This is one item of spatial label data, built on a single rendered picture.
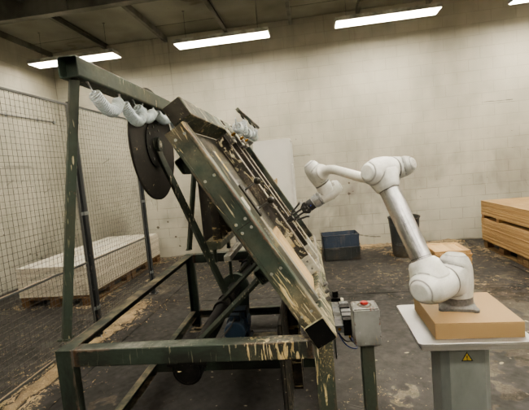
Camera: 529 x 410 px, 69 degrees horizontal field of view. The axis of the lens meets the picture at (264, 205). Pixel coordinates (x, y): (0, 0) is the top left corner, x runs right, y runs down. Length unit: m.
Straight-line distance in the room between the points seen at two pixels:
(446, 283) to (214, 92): 6.44
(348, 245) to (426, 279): 4.67
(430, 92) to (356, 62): 1.41
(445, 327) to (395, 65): 6.20
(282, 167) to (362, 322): 4.38
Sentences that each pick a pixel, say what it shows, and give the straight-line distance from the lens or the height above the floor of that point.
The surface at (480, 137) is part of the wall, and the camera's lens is 7.98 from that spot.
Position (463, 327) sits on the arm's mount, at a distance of 2.06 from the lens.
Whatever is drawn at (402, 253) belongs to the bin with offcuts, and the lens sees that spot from 6.63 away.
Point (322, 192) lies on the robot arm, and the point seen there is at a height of 1.42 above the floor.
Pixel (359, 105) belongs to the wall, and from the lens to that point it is 7.53.
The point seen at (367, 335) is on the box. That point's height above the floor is 0.81.
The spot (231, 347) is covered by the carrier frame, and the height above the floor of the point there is 0.77.
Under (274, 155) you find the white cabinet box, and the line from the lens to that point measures 6.04.
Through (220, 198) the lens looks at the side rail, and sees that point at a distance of 1.78.
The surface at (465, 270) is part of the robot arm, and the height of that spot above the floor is 1.03.
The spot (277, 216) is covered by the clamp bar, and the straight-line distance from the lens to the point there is 2.52.
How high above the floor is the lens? 1.60
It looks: 5 degrees down
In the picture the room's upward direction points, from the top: 5 degrees counter-clockwise
